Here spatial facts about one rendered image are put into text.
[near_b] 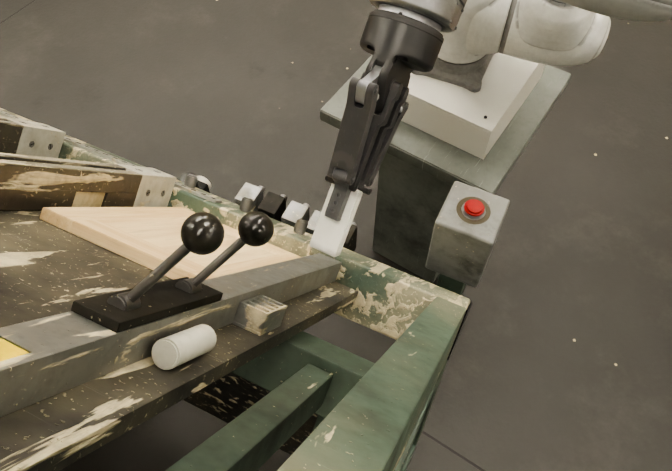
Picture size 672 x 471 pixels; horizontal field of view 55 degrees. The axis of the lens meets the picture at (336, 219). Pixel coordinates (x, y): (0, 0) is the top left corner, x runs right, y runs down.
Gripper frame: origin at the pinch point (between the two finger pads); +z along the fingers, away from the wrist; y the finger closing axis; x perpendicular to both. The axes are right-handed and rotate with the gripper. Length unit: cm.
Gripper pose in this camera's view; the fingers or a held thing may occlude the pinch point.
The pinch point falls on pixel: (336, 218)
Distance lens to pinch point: 64.8
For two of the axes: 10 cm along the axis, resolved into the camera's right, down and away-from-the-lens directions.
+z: -3.4, 9.3, 1.5
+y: 3.4, -0.3, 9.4
